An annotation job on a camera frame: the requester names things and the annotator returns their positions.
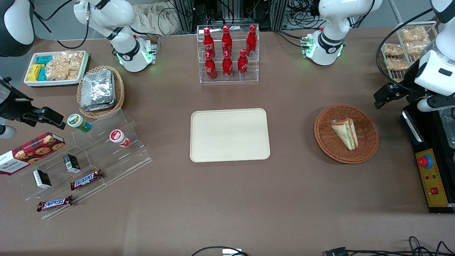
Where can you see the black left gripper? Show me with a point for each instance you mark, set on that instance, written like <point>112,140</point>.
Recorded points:
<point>409,82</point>

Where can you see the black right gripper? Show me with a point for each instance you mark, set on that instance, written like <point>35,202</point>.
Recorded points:
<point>11,106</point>

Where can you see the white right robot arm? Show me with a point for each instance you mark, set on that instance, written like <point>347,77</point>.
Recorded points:
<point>121,21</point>

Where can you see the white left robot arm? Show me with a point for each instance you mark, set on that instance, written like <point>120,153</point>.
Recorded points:
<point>328,39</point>

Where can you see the white rectangular snack tray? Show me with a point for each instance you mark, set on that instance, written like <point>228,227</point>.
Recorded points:
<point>32,83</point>

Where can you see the wrapped triangle sandwich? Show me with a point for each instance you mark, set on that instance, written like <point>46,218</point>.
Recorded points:
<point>346,133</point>

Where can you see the brown wicker basket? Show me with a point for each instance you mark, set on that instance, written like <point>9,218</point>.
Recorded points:
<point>327,138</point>

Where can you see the light wicker basket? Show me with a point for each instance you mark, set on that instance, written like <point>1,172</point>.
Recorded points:
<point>119,92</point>

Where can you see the cream plastic tray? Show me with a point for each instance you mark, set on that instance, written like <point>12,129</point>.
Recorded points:
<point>230,135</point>

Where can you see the green lidded cup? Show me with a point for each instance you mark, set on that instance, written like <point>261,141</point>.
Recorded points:
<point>78,122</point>

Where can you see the wrapped bread package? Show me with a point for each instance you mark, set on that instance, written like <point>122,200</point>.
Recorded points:
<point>414,34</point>
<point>392,49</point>
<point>416,48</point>
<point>396,64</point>

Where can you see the red tartan cookie box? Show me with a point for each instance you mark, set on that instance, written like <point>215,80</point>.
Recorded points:
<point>32,153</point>

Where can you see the teal snack pack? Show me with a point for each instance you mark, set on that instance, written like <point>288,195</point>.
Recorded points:
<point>42,74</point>
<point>45,59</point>

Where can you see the yellow snack pack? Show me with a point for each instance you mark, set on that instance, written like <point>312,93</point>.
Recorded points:
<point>33,73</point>

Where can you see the small black box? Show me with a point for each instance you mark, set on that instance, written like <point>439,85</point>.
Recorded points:
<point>72,163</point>
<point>42,179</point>

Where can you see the silver foil packs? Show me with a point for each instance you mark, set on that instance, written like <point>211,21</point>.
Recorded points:
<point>97,90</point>

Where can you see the clear bag of crackers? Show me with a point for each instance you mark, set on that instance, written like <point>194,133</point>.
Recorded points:
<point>64,65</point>

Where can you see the red lidded cup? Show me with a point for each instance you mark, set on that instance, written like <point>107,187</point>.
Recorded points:
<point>118,137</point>

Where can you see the Snickers chocolate bar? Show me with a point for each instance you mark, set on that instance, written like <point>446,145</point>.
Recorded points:
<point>55,203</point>
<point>86,179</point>

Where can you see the clear acrylic stepped display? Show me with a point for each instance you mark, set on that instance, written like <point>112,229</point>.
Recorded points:
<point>106,163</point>

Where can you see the black and yellow control box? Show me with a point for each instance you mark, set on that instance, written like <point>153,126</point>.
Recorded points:
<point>432,181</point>

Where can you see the red cola bottle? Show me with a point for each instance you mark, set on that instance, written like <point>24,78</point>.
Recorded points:
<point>227,67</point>
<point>251,41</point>
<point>210,69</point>
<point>242,65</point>
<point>226,41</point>
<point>208,42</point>

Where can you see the beige cloth bag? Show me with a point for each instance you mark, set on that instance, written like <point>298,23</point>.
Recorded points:
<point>156,17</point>

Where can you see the clear acrylic bottle rack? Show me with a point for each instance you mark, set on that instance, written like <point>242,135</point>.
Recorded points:
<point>229,76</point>

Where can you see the aluminium frame equipment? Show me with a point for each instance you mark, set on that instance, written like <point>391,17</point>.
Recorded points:
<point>241,12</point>

